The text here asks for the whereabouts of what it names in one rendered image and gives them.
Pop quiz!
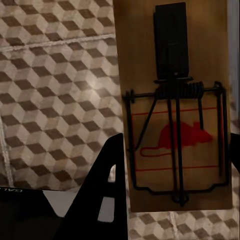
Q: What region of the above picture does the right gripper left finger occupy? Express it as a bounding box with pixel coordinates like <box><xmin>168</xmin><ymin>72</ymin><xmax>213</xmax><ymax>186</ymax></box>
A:
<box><xmin>52</xmin><ymin>133</ymin><xmax>129</xmax><ymax>240</ymax></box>

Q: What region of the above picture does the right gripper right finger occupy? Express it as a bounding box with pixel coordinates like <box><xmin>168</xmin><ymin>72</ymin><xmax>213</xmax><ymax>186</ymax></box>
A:
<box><xmin>230</xmin><ymin>133</ymin><xmax>240</xmax><ymax>173</ymax></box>

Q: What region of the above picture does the mousetrap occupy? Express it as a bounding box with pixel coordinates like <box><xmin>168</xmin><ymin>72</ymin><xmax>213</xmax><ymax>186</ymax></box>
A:
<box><xmin>112</xmin><ymin>0</ymin><xmax>233</xmax><ymax>213</ymax></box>

